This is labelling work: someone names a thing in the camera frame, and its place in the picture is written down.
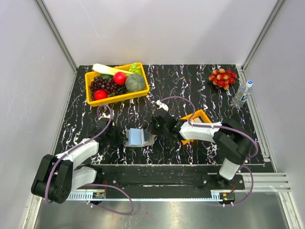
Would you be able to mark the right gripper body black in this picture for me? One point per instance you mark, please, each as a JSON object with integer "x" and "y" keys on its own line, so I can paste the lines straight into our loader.
{"x": 155, "y": 128}

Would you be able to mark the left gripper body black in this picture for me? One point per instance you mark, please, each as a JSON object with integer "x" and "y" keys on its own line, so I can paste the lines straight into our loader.
{"x": 115, "y": 137}

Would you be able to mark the stack of credit cards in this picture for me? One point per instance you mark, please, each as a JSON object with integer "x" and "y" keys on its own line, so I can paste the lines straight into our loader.
{"x": 197, "y": 119}

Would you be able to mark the small yellow card bin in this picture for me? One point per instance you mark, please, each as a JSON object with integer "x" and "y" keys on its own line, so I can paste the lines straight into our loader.
{"x": 206, "y": 120}

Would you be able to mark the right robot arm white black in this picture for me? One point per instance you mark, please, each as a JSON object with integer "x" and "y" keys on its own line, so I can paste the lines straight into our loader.
{"x": 228, "y": 135}

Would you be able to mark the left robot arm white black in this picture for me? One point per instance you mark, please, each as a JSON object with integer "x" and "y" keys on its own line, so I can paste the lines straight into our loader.
{"x": 58, "y": 175}

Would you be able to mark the red apple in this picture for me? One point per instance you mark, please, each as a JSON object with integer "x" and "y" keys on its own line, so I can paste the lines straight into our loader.
{"x": 100, "y": 94}

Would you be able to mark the dark grape bunch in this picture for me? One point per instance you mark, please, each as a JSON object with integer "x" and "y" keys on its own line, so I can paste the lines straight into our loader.
{"x": 121, "y": 89}

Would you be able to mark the green melon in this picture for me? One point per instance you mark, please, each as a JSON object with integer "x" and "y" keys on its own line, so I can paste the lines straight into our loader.
{"x": 135, "y": 82}

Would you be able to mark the purple grape bunch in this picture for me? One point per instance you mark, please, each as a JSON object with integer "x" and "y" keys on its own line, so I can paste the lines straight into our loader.
{"x": 102, "y": 83}

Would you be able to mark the red pomegranate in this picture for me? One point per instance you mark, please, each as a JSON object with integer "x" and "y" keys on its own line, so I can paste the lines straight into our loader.
{"x": 120, "y": 78}

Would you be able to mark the green avocado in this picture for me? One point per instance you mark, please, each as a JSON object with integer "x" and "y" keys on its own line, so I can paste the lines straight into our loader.
{"x": 106, "y": 76}

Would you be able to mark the green lettuce leaf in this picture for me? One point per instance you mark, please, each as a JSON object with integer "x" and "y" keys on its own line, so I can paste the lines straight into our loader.
{"x": 135, "y": 68}

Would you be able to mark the large yellow fruit bin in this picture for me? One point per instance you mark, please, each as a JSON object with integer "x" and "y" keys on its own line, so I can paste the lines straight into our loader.
{"x": 130, "y": 95}

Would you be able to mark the white green leek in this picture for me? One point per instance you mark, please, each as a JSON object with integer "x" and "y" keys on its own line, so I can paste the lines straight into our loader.
{"x": 103, "y": 69}

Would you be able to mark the red lychee bunch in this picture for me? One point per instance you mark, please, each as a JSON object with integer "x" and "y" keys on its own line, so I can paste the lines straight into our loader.
{"x": 223, "y": 78}

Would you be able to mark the clear water bottle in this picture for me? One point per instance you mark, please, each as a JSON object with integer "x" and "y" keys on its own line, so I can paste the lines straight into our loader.
{"x": 242, "y": 94}

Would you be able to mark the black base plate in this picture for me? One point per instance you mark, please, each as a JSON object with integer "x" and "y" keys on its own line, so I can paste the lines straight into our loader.
{"x": 164, "y": 182}

